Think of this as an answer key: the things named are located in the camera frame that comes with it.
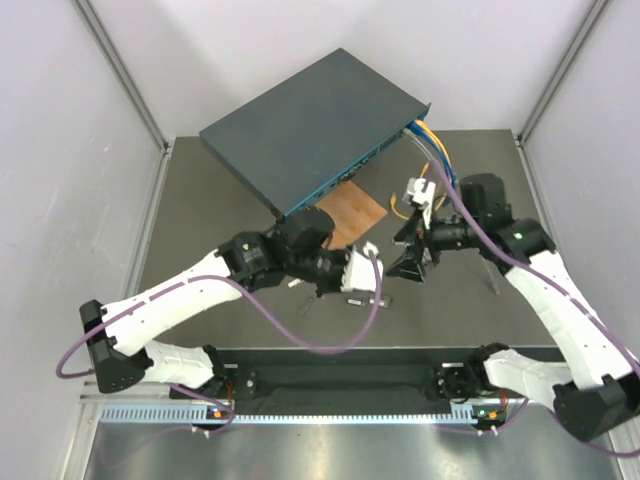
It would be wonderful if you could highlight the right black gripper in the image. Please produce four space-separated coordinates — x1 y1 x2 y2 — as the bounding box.
385 204 483 283

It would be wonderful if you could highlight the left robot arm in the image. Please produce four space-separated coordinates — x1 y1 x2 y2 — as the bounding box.
79 208 357 397

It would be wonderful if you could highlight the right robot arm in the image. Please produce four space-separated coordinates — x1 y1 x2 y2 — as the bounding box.
386 173 639 442

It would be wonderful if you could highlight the labelled SFP module bottom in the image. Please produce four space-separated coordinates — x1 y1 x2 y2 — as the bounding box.
346 298 367 307

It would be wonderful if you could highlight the dark SFP module lower left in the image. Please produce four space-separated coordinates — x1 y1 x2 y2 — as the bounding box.
297 296 315 316

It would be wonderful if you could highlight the silver double SFP module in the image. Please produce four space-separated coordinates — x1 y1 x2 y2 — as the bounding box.
369 296 392 309

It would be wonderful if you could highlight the wooden board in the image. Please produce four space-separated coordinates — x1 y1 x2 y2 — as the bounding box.
316 181 388 249

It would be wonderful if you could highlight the dark grey table mat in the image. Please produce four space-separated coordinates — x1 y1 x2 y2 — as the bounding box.
140 137 552 349

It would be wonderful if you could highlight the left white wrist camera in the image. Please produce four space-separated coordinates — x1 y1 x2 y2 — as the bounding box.
341 241 383 292

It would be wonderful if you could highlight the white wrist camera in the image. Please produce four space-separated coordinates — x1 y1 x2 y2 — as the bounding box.
341 241 383 292
402 177 436 230

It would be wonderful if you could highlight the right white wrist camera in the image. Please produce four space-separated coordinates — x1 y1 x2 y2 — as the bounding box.
402 177 436 230

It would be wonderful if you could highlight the grey ethernet cable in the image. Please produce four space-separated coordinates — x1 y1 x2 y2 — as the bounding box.
407 137 503 295

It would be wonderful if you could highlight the yellow ethernet cable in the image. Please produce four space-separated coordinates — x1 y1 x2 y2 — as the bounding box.
389 118 452 222

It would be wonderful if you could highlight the blue ethernet cable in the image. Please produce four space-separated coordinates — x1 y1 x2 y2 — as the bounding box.
405 122 460 207

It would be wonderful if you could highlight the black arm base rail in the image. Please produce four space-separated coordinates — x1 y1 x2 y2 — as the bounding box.
169 347 531 414

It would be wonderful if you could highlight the dark teal network switch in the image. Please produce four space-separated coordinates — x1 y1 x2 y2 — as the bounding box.
199 48 429 221

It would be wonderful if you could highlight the grey slotted cable duct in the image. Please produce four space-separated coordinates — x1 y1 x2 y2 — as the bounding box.
99 402 501 426

